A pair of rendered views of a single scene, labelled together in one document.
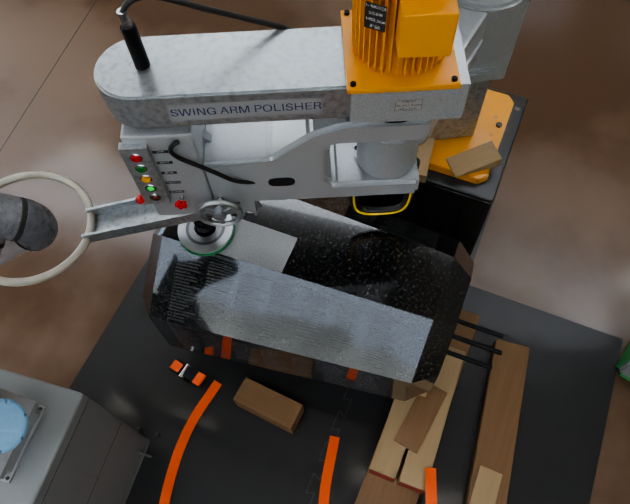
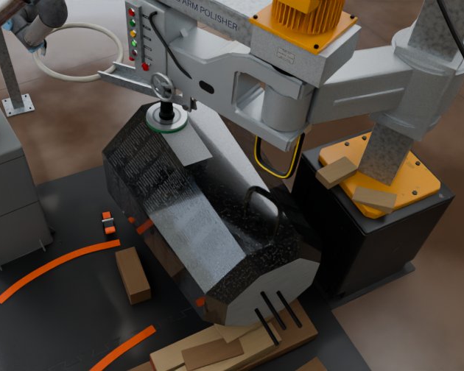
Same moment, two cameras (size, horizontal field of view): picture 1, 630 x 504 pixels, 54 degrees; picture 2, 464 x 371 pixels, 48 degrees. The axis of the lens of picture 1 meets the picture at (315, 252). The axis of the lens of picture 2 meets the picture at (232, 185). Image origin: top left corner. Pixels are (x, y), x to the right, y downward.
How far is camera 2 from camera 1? 0.99 m
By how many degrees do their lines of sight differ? 21
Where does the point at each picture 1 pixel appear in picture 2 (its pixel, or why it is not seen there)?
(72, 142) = not seen: hidden behind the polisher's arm
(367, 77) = (267, 19)
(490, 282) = (350, 323)
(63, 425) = not seen: outside the picture
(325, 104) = (239, 29)
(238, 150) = (192, 48)
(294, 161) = (216, 72)
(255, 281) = (167, 163)
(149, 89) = not seen: outside the picture
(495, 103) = (425, 179)
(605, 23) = not seen: outside the picture
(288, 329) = (163, 207)
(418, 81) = (294, 36)
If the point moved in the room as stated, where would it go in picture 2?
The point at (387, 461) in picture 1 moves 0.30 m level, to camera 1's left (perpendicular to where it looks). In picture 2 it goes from (164, 360) to (120, 324)
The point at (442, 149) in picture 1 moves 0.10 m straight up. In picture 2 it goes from (359, 180) to (364, 167)
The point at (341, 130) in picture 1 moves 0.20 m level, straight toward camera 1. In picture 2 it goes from (247, 59) to (211, 82)
